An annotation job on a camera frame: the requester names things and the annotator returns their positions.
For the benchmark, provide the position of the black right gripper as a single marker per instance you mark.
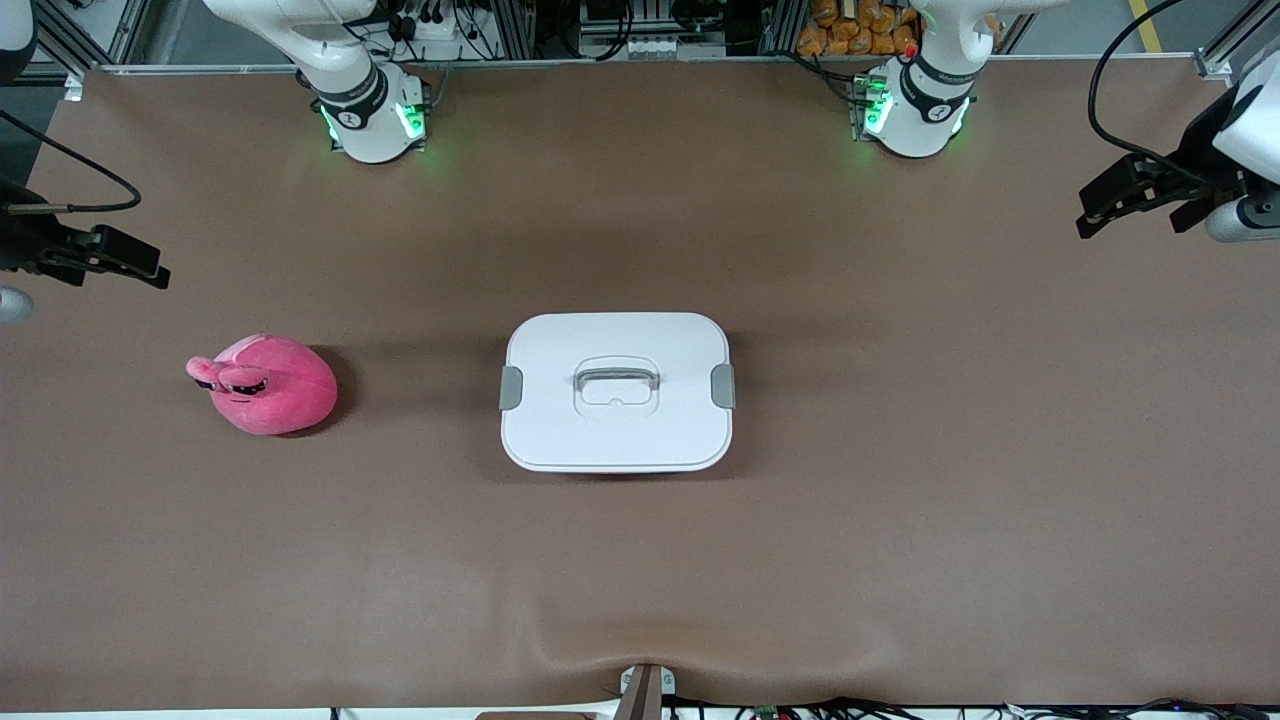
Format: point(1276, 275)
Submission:
point(22, 240)

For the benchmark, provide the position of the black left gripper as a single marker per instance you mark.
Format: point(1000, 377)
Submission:
point(1204, 148)

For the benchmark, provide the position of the pink plush toy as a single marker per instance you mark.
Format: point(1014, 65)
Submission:
point(285, 390)

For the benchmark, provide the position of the white box lid grey clips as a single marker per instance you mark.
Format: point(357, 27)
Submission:
point(560, 430)

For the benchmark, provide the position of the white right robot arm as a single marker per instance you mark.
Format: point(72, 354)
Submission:
point(370, 110)

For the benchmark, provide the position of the grey control box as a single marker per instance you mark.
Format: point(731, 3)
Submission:
point(650, 45)

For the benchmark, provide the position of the orange snack packets pile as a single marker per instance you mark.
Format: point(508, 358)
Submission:
point(850, 30)

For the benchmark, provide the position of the white power strip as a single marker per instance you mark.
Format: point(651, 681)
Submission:
point(440, 30)

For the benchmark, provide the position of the brown table mat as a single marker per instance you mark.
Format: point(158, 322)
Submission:
point(900, 550)

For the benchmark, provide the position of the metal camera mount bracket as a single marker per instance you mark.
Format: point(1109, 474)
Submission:
point(645, 695)

